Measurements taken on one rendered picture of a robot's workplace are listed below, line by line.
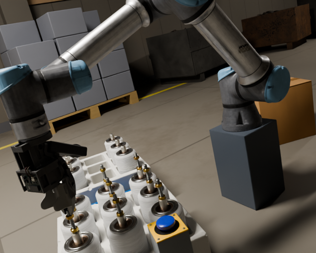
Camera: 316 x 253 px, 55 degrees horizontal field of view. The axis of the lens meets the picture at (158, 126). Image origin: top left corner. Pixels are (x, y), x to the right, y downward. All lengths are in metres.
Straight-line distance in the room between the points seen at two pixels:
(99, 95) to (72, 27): 0.74
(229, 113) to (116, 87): 2.48
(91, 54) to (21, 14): 3.29
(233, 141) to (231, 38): 0.39
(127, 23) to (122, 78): 2.68
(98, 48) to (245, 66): 0.43
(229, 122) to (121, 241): 0.59
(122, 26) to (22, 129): 0.39
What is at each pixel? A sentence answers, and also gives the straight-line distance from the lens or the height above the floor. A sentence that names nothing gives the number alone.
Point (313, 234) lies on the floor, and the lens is 1.12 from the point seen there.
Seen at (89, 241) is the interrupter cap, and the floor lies 0.25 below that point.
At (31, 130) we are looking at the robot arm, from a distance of 0.68.
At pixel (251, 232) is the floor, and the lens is 1.13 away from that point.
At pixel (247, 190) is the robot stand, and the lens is 1.20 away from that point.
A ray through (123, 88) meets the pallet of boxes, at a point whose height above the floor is 0.21.
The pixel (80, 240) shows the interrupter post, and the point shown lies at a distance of 0.83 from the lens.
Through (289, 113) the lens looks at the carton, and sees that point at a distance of 1.72.
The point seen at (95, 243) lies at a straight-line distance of 0.82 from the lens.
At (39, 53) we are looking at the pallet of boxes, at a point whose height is 0.79.
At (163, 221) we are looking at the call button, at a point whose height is 0.33.
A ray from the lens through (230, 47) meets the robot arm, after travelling 0.92.
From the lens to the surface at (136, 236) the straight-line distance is 0.82.
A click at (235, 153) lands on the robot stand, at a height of 0.22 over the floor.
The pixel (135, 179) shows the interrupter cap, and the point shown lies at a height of 0.25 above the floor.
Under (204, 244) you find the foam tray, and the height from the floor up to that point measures 0.15.
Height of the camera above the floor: 0.69
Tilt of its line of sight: 16 degrees down
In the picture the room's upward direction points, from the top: 14 degrees counter-clockwise
